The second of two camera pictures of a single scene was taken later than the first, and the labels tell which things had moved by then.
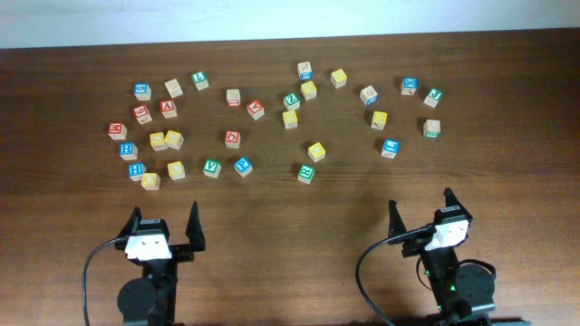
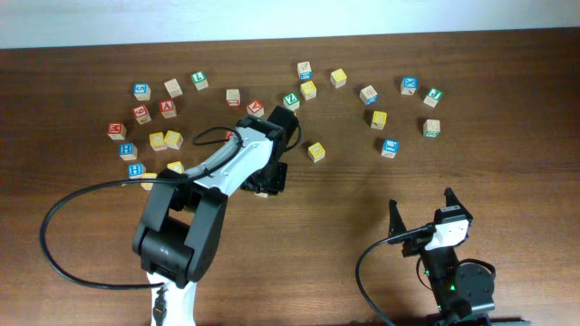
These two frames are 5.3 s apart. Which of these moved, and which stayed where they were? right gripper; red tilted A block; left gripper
Moved: left gripper
Stayed: right gripper; red tilted A block
